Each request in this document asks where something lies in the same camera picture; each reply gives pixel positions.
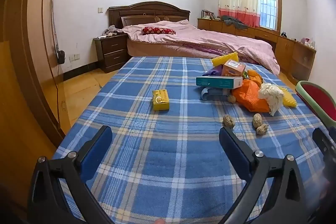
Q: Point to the wooden wardrobe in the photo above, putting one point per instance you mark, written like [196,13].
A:
[21,56]

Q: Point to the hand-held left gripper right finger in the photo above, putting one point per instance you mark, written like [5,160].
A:
[236,153]

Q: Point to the red floral pillow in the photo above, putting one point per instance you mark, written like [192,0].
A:
[158,30]

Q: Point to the yellow corn toy back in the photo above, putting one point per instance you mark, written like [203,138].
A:
[223,58]

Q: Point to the small photo frames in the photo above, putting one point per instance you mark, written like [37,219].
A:
[208,14]

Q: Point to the watermelon-shaped red bin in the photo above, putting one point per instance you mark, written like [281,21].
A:
[319,98]

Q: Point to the teal and white box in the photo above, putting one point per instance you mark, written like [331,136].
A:
[218,82]

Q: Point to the white crumpled tissue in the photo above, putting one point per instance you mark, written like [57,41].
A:
[270,95]

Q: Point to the orange cardboard box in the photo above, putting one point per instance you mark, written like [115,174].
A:
[233,69]

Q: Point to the wall socket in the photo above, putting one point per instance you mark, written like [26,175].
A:
[74,57]

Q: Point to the black power adapter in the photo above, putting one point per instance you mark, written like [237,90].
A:
[61,56]

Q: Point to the pink quilt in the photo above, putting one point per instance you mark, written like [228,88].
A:
[204,40]

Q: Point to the purple eggplant toy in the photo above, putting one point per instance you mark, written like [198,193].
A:
[214,71]

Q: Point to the pink bottles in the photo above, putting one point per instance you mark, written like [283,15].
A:
[307,42]

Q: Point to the orange plastic bag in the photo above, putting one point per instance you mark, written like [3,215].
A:
[249,95]

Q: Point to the yellow corn toy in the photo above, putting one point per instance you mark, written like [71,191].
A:
[223,58]
[290,99]

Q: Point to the grey cloth pile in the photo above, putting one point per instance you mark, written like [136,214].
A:
[110,31]

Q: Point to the blue plaid blanket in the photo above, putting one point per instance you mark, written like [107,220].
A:
[170,148]

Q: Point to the yellow cardboard box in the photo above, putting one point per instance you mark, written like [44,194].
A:
[160,102]

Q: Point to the barred window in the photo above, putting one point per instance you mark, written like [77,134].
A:
[269,3]

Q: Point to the dark wooden nightstand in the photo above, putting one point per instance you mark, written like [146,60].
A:
[113,53]

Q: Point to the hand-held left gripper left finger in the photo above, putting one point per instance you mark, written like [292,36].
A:
[98,150]

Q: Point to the small black object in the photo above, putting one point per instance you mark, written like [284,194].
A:
[284,34]

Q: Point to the walnut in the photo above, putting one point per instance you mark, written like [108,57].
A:
[231,99]
[262,129]
[228,121]
[257,120]

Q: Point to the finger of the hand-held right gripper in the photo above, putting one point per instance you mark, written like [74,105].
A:
[325,144]

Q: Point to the long wooden cabinet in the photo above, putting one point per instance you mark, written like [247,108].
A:
[286,50]

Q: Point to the yellow corn toy right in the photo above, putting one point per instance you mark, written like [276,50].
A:
[290,99]

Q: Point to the grey clothes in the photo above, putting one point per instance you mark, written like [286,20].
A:
[233,21]

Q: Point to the blue strip with grey tape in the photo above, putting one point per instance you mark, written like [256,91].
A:
[206,94]

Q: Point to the wooden bed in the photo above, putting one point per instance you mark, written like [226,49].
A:
[147,10]

